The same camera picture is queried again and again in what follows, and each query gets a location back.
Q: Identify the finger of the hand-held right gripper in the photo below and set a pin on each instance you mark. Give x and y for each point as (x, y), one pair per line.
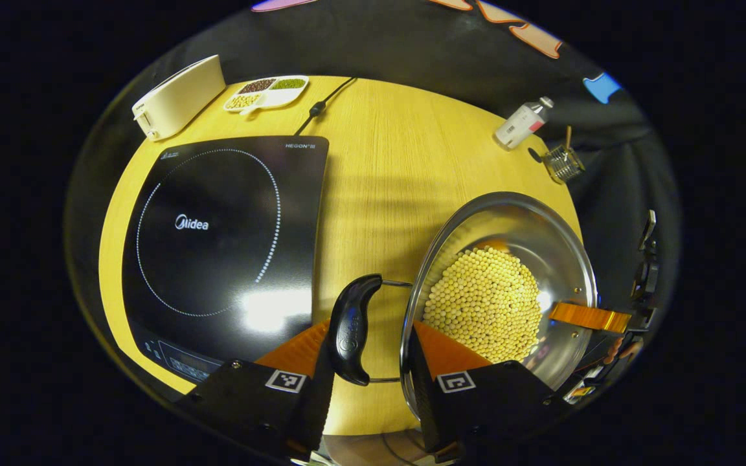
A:
(619, 355)
(590, 317)

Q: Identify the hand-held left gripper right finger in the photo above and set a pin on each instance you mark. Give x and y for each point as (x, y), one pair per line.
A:
(426, 401)

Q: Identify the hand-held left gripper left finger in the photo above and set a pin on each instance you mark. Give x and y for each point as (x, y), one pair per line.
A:
(318, 404)

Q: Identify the pile of yellow soybeans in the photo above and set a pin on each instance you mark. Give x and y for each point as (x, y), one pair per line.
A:
(483, 304)

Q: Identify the black induction cooktop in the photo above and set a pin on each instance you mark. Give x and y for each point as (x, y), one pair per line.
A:
(217, 259)

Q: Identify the glass holder with wooden stick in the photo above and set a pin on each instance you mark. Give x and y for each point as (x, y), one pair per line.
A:
(564, 165)

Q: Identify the small black disc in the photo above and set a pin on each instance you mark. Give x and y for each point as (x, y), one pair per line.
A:
(535, 155)

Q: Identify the clear plastic bottle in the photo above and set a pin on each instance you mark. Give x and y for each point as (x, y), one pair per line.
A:
(520, 123)

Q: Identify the white divided plate of beans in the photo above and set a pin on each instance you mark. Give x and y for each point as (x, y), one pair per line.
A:
(269, 94)

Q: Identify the white toaster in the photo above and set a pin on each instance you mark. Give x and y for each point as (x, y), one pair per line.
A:
(179, 100)

